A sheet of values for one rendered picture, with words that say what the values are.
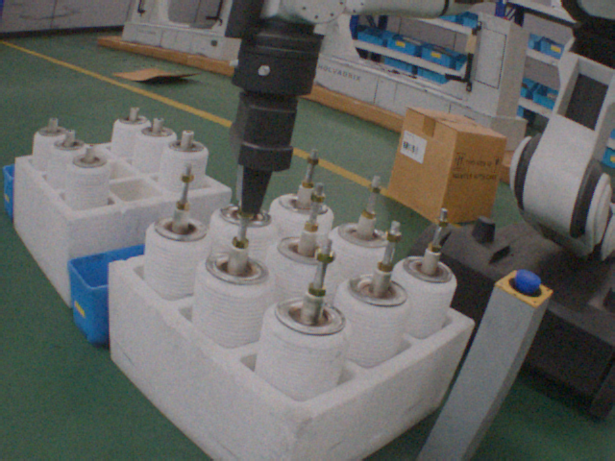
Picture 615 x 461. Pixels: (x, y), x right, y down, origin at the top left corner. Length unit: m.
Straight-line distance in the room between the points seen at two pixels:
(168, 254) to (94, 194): 0.30
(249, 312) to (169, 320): 0.11
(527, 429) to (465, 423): 0.26
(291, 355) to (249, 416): 0.10
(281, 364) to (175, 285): 0.21
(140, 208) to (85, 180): 0.14
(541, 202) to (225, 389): 0.55
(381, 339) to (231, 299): 0.18
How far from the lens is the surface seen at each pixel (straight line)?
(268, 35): 0.62
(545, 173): 0.92
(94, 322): 0.95
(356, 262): 0.87
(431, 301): 0.82
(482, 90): 2.87
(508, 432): 1.01
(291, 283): 0.78
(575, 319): 1.06
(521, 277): 0.71
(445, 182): 1.80
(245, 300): 0.70
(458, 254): 1.13
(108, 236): 1.05
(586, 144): 0.95
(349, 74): 3.24
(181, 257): 0.78
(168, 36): 4.59
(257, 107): 0.63
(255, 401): 0.66
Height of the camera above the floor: 0.58
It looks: 22 degrees down
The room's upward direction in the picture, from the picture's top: 12 degrees clockwise
